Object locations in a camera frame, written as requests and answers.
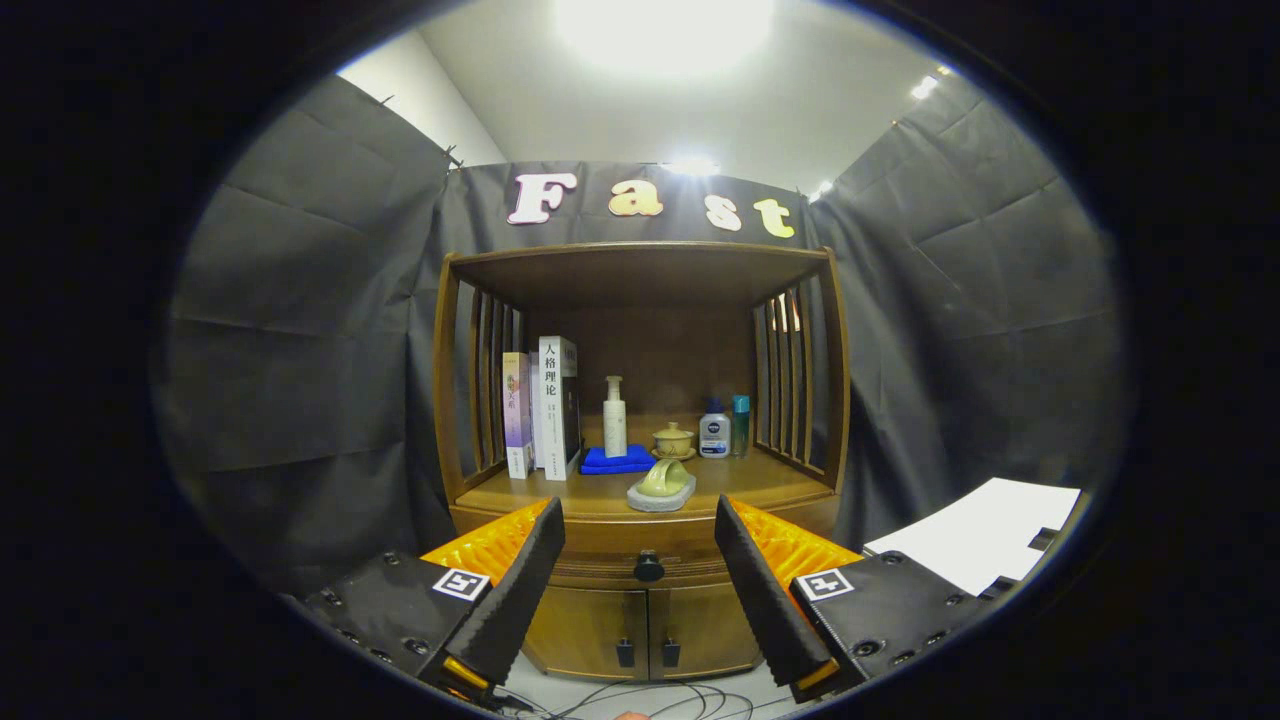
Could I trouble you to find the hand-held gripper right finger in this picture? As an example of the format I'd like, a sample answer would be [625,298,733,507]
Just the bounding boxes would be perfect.
[714,495,1016,706]

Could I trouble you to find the blue folded cloth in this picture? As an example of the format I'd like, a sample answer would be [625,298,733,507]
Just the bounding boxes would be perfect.
[580,444,657,476]

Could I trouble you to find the wooden cabinet door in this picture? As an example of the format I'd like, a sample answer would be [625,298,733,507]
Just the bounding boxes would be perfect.
[648,583,766,681]
[522,588,649,682]

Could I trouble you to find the wooden cabinet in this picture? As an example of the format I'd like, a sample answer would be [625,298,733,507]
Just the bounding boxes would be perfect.
[432,241,853,683]

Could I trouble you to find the thick white book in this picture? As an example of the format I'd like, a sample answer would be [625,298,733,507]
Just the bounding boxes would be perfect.
[531,335,583,482]

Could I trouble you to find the yellow lidded teacup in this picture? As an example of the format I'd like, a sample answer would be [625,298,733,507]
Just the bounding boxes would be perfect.
[651,421,698,462]

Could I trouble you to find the purple book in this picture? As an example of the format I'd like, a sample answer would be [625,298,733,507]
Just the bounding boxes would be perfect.
[502,351,534,480]

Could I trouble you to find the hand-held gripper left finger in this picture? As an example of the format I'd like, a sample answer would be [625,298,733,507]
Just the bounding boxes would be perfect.
[303,497,567,706]

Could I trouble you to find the black floor cables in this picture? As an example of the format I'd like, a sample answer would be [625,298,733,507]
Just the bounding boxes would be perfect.
[495,680,791,720]

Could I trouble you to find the white board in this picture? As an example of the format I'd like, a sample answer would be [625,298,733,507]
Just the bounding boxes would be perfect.
[862,477,1083,598]

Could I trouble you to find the ceiling light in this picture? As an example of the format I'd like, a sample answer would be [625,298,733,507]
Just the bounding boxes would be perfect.
[550,0,779,76]

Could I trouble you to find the green ornament with grey base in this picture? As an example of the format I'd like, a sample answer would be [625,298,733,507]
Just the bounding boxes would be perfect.
[627,457,698,514]

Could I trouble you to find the white bottle with blue pump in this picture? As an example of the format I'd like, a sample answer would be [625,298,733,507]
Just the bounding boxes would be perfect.
[698,397,733,460]

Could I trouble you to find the wooden countertop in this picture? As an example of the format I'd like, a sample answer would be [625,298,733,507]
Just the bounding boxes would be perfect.
[455,445,833,521]

